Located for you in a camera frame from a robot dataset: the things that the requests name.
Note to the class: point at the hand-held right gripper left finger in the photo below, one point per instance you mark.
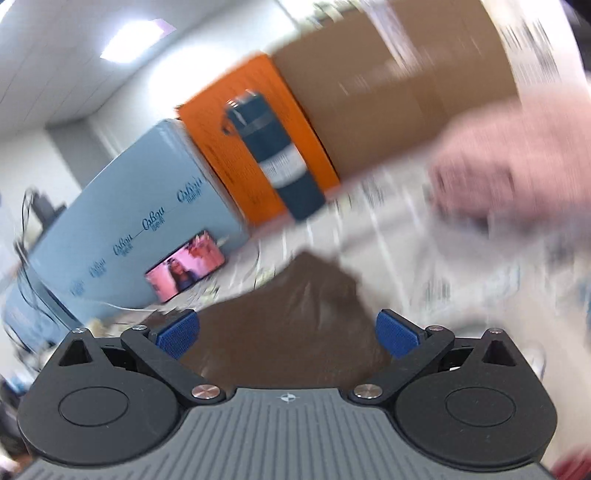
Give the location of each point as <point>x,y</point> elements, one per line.
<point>178,334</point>

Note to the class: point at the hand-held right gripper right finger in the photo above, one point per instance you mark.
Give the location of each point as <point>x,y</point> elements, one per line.
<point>397,334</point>

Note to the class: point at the dark brown garment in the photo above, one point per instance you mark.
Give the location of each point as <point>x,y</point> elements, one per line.
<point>286,323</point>

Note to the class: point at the smartphone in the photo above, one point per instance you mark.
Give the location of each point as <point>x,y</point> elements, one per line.
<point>184,267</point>

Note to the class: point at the light blue cardboard box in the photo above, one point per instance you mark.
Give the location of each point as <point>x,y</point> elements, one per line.
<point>138,194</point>

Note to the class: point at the orange box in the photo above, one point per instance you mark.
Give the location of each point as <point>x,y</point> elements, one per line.
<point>217,138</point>

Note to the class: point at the dark blue tumbler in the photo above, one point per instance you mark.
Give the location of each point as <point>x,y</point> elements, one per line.
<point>277,152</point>

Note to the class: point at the pink cloth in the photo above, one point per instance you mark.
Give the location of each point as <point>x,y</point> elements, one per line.
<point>517,161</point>

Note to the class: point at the red object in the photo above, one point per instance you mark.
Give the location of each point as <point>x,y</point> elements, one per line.
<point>575,466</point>

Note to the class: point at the brown cardboard box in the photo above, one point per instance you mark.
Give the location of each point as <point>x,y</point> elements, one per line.
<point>392,92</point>

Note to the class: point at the ceiling light panel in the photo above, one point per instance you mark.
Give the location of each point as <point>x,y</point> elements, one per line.
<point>136,41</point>

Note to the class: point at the white printed box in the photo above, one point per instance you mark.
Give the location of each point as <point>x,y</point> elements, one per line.
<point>535,41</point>

